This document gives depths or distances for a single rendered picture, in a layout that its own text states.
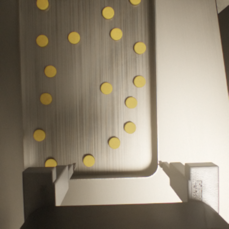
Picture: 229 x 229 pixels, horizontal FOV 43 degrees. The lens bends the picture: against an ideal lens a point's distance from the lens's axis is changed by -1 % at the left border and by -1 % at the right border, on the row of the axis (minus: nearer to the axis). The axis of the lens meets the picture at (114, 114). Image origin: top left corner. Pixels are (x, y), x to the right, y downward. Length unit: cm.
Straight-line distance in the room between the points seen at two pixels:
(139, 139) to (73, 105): 7
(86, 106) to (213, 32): 14
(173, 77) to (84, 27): 10
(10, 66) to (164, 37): 15
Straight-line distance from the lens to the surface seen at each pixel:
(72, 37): 28
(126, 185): 29
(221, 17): 44
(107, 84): 27
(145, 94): 28
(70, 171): 16
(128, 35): 28
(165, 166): 16
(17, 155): 30
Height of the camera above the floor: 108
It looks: 88 degrees down
